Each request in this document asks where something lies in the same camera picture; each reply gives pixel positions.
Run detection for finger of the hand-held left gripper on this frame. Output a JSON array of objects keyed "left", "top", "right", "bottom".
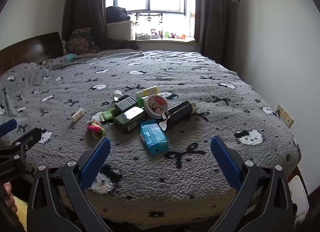
[
  {"left": 0, "top": 119, "right": 18, "bottom": 137},
  {"left": 10, "top": 127, "right": 42, "bottom": 154}
]

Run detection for white plastic object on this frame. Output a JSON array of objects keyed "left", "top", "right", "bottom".
[{"left": 287, "top": 175, "right": 309, "bottom": 212}]

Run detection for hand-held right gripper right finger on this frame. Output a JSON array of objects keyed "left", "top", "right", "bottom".
[{"left": 210, "top": 136, "right": 294, "bottom": 232}]

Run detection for blue tissue pack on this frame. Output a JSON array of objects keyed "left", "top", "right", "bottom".
[{"left": 139, "top": 119, "right": 169, "bottom": 156}]

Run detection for white storage box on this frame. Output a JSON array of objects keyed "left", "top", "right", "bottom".
[{"left": 106, "top": 21, "right": 134, "bottom": 41}]

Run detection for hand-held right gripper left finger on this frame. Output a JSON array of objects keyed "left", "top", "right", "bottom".
[{"left": 27, "top": 137, "right": 112, "bottom": 232}]

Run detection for grey printed blanket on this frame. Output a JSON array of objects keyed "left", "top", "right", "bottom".
[{"left": 0, "top": 50, "right": 301, "bottom": 230}]

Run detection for black open carton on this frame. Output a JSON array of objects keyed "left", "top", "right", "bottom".
[{"left": 160, "top": 101, "right": 199, "bottom": 131}]

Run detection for brown curtain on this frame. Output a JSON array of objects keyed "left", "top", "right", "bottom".
[
  {"left": 62, "top": 0, "right": 110, "bottom": 41},
  {"left": 194, "top": 0, "right": 234, "bottom": 66}
]

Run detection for dark crumpled cloth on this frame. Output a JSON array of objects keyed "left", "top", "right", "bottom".
[{"left": 99, "top": 38, "right": 140, "bottom": 51}]

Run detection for black hanging rack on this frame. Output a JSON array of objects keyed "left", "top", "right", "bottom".
[{"left": 132, "top": 11, "right": 167, "bottom": 40}]

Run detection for dark wooden headboard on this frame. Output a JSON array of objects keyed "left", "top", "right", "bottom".
[{"left": 0, "top": 32, "right": 64, "bottom": 76}]

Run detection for dark green flat box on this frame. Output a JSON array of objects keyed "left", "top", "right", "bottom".
[{"left": 114, "top": 107, "right": 147, "bottom": 134}]

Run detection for colourful hair ties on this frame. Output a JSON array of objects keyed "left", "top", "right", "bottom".
[{"left": 86, "top": 119, "right": 107, "bottom": 139}]

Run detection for dark folded clothes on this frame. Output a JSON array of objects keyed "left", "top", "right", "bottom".
[{"left": 105, "top": 6, "right": 131, "bottom": 24}]

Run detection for round printed tin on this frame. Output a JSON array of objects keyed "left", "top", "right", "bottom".
[{"left": 144, "top": 95, "right": 169, "bottom": 118}]

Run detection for green sachet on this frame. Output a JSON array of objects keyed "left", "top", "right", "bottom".
[{"left": 99, "top": 110, "right": 118, "bottom": 123}]

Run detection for brown patterned cushion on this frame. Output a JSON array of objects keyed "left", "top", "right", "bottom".
[{"left": 65, "top": 28, "right": 99, "bottom": 55}]

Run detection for wall power sockets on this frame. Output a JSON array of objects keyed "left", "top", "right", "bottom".
[{"left": 275, "top": 104, "right": 294, "bottom": 128}]

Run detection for yellow bottle with white cap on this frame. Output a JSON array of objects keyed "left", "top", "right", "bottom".
[{"left": 136, "top": 86, "right": 160, "bottom": 98}]

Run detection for small cream tube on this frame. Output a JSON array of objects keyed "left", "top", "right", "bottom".
[{"left": 70, "top": 108, "right": 84, "bottom": 122}]

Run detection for dark green black-capped bottle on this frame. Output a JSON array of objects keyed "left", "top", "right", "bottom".
[{"left": 114, "top": 95, "right": 138, "bottom": 112}]

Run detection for person's left hand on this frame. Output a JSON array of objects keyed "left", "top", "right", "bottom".
[{"left": 2, "top": 181, "right": 18, "bottom": 214}]

